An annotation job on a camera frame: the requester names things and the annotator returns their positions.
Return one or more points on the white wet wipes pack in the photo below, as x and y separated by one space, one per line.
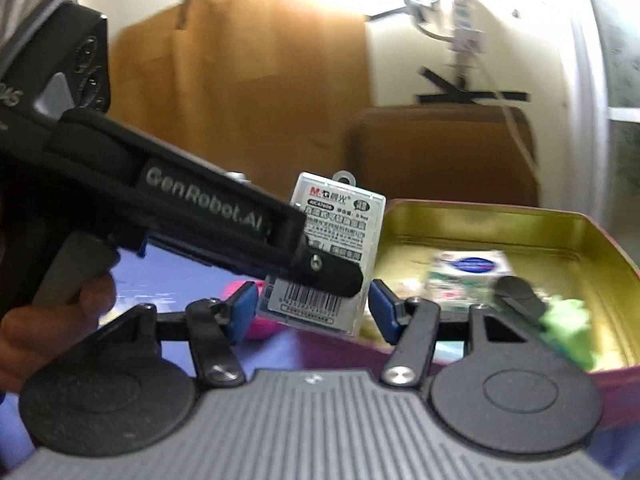
475 264

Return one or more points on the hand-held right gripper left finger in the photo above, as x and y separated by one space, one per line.
241 310

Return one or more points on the pink fluffy ball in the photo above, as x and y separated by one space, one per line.
263 329

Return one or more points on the white hanging power strip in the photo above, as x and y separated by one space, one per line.
467 20

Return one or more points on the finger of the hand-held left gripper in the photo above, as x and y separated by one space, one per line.
325 270

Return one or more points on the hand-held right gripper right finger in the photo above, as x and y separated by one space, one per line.
382 310

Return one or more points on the brown wooden board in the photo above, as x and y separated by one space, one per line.
250 85

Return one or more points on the black tape cross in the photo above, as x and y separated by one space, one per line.
465 94

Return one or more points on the green snack packet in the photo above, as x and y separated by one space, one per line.
455 290

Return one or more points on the black computer mouse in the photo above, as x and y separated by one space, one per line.
520 292

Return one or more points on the pink tin box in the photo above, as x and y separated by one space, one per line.
475 230

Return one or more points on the white window frame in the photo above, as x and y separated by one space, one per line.
592 110

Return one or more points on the person's left hand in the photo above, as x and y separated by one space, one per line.
45 340

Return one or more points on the blue tablecloth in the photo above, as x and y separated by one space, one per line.
175 280

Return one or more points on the light green cloth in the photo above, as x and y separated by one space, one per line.
570 330

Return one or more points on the brown chair back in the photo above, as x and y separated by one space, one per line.
440 155

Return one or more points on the small silver packet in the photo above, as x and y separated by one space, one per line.
345 220

